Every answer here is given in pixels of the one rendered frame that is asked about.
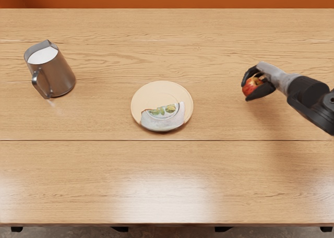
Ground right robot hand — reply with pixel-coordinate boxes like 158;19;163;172
241;61;300;102

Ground steel milk jug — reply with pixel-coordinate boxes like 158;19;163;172
23;39;77;100

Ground red apple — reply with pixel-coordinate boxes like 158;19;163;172
242;75;265;98

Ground beige patterned plate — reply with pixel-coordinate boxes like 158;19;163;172
130;80;194;133

